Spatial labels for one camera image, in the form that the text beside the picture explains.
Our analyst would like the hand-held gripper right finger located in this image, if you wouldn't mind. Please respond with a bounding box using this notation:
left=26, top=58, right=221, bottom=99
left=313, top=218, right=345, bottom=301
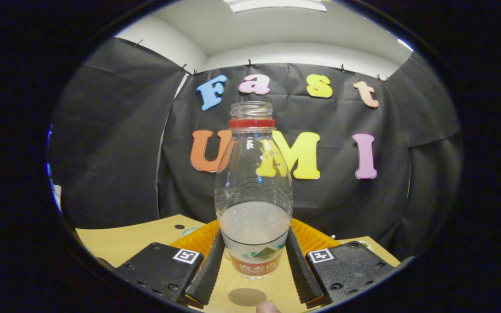
left=285, top=217, right=397, bottom=307

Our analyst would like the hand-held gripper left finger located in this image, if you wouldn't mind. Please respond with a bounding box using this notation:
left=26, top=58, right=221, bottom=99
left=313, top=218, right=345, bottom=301
left=114, top=220, right=226, bottom=307

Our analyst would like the round brown coaster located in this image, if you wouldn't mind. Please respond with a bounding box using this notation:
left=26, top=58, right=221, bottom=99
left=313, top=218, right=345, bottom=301
left=228, top=288, right=267, bottom=307

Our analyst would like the clear plastic juice bottle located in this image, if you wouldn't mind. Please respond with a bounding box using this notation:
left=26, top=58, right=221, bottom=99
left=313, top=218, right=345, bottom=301
left=214, top=101, right=294, bottom=279

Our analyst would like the wooden table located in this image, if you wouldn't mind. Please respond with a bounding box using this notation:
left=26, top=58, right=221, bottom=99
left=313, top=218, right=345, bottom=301
left=76, top=214, right=401, bottom=311

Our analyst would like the large ceiling light panel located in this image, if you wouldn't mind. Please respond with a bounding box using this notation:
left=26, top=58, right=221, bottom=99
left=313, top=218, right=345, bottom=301
left=224, top=0, right=327, bottom=13

